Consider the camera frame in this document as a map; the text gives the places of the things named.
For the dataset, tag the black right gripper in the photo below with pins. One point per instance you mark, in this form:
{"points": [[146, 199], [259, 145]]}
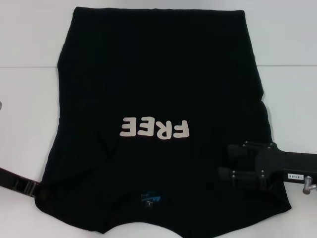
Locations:
{"points": [[284, 163]]}

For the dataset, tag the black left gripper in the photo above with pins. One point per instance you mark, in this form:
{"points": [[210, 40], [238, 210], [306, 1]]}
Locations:
{"points": [[12, 181]]}

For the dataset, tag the black shirt with FREE print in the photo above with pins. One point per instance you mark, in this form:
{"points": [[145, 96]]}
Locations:
{"points": [[158, 74]]}

